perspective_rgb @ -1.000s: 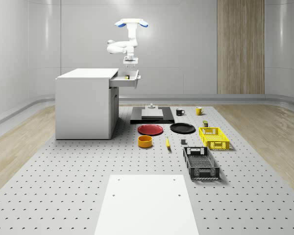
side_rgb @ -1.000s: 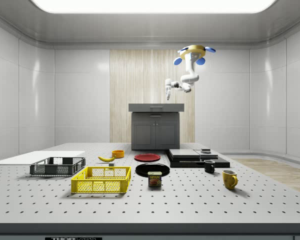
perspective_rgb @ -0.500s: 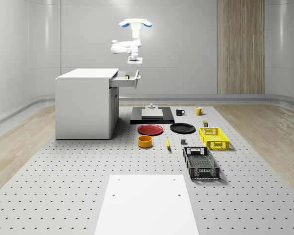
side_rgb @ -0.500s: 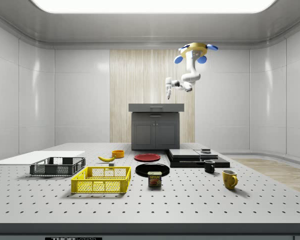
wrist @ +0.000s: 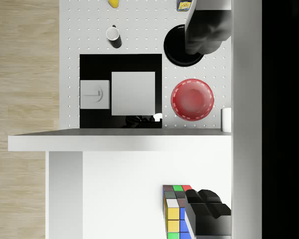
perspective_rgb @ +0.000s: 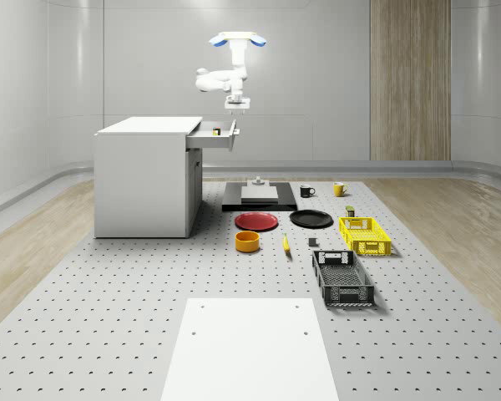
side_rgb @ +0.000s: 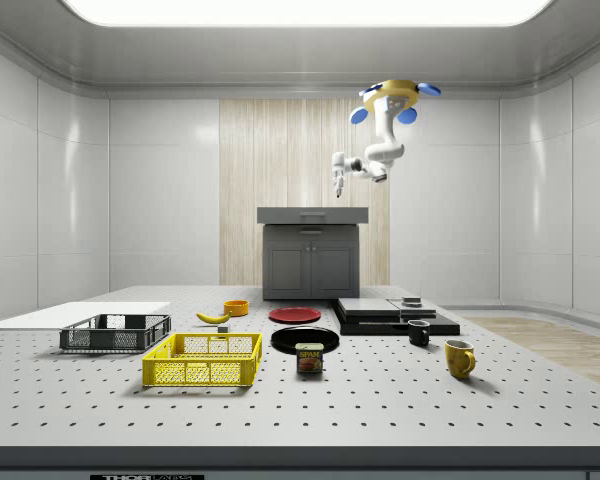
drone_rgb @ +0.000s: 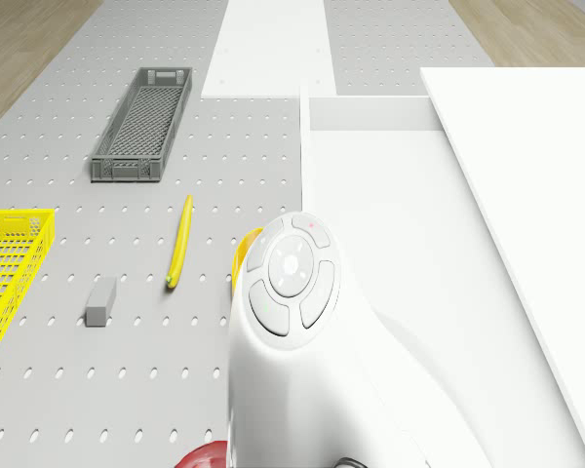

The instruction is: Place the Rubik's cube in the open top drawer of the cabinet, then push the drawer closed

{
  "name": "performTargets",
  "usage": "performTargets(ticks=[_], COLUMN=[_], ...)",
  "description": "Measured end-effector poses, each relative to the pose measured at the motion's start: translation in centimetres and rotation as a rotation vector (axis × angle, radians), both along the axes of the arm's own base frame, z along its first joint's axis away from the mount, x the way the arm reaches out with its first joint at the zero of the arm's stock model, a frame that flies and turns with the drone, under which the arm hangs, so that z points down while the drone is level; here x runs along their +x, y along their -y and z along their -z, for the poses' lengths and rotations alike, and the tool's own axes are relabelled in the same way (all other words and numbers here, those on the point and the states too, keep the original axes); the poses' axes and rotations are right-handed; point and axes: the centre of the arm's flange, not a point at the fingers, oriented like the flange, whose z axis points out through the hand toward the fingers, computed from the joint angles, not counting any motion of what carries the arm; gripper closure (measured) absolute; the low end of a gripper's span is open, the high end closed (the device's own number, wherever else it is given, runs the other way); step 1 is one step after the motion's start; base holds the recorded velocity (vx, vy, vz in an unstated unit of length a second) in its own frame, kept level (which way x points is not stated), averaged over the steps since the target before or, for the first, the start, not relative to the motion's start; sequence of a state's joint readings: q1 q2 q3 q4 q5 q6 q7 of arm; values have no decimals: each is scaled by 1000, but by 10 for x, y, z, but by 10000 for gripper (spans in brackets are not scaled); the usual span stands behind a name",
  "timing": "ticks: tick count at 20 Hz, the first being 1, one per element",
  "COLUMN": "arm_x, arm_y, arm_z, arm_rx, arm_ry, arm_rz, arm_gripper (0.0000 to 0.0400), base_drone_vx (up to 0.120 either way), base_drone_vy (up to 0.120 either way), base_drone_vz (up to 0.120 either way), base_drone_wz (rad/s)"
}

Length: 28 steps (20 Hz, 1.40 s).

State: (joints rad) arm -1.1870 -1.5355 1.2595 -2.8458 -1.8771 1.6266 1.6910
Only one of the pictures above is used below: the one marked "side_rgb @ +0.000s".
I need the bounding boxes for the banana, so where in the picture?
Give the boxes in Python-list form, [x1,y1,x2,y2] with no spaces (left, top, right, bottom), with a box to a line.
[195,310,234,325]

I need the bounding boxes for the black stove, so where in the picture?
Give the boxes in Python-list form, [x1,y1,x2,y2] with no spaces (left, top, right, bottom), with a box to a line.
[329,295,462,336]

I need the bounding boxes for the red plate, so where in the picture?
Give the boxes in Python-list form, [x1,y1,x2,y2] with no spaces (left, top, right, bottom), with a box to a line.
[268,306,322,324]

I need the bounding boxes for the flat-sided can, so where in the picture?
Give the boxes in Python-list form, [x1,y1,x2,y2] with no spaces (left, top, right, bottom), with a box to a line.
[295,342,325,375]

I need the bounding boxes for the yellow mug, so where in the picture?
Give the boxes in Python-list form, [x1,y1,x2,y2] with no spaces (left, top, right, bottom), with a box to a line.
[444,339,477,379]

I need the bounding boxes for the black plate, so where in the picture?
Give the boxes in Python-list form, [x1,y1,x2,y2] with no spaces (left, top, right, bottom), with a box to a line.
[270,326,341,354]

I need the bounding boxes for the dark grey basket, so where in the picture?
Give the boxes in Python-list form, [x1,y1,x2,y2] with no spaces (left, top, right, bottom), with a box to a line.
[58,313,173,354]

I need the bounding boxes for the black mug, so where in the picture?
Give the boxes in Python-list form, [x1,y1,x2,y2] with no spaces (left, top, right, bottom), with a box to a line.
[407,319,431,347]

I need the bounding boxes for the white cabinet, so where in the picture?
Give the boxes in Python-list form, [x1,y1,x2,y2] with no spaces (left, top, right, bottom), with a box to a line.
[262,223,361,301]

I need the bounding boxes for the white board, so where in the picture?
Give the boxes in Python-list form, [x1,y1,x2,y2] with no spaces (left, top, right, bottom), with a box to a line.
[0,301,172,330]

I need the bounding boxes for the yellow basket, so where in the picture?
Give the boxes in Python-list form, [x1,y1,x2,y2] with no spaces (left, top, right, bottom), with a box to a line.
[141,332,264,388]

